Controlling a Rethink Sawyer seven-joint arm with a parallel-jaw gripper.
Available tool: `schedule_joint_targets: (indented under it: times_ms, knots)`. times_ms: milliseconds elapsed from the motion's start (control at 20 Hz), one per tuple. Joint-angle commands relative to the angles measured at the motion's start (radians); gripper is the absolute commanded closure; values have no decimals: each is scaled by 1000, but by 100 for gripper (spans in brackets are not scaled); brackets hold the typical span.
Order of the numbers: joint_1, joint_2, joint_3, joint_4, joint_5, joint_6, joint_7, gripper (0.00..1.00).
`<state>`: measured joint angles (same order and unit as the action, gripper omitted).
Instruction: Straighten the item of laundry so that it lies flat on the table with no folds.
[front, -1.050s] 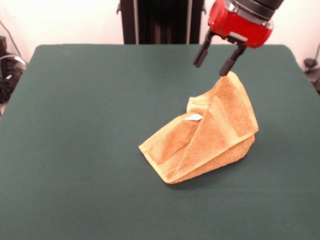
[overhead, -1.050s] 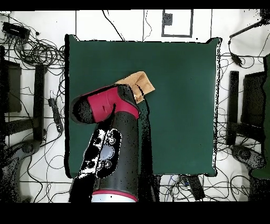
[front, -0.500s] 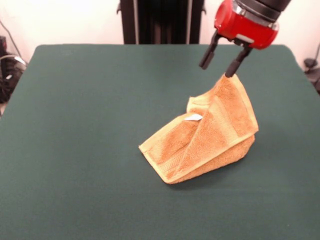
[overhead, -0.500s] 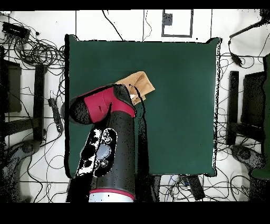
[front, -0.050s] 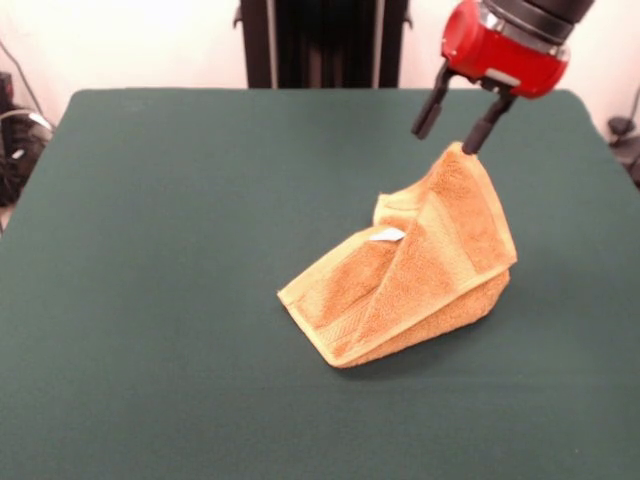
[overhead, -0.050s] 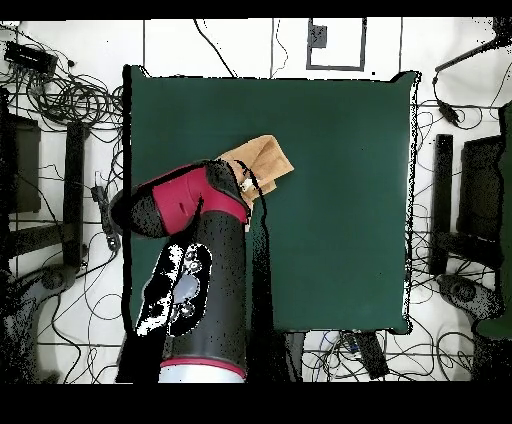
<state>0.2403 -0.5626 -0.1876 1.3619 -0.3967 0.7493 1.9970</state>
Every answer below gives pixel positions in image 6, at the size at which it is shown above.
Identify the tan terry towel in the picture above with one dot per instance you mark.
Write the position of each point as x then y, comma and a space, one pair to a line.
272, 160

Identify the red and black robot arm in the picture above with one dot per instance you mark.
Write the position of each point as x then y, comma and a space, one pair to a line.
220, 280

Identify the black flat panel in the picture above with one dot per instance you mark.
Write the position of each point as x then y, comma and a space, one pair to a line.
480, 188
26, 168

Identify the dark green tablecloth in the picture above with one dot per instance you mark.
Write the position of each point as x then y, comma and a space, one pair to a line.
340, 200

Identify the black power strip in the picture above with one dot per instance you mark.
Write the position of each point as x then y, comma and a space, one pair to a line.
102, 206
370, 354

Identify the black upright bar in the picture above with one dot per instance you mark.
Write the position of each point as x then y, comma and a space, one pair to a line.
442, 192
74, 192

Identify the small grey square plate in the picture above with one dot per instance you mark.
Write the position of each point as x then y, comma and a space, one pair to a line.
318, 36

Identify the black power adapter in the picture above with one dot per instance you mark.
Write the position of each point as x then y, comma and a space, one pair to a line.
448, 113

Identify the black crossbar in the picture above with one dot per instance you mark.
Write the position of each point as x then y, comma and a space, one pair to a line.
476, 248
36, 238

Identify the black tripod leg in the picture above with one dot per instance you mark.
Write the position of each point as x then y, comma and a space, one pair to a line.
464, 56

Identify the black box device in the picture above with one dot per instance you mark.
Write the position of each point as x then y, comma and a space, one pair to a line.
30, 58

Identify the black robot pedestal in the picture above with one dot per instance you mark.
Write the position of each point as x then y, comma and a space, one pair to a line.
296, 352

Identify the grey square frame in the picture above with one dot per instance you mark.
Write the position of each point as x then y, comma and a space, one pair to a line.
336, 68

